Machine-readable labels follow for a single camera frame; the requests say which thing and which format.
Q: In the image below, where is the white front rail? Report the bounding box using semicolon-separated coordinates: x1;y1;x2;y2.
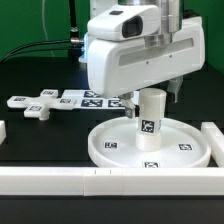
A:
0;167;224;196

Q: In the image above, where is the white marker plate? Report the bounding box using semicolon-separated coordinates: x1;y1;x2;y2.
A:
61;89;140;110

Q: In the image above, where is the white rail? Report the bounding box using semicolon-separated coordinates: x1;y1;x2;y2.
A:
0;167;224;196
201;122;224;168
0;121;6;145

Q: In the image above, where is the black cable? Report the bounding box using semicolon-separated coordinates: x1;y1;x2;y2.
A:
0;38;86;63

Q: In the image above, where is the white cross-shaped table base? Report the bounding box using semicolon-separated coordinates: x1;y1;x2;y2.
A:
7;89;77;121

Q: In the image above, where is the white left rail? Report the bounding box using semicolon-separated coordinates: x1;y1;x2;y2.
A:
0;121;6;145

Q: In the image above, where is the black vertical cable connector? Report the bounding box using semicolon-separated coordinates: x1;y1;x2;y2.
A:
68;0;79;45

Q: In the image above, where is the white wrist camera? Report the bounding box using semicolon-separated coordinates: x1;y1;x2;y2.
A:
87;4;161;42

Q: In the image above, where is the white round table top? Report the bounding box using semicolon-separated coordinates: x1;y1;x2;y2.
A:
88;117;211;168

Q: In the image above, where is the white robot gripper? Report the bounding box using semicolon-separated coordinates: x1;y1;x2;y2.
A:
87;17;205;119

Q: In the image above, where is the white right rail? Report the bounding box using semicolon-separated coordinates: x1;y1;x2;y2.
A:
201;122;224;168

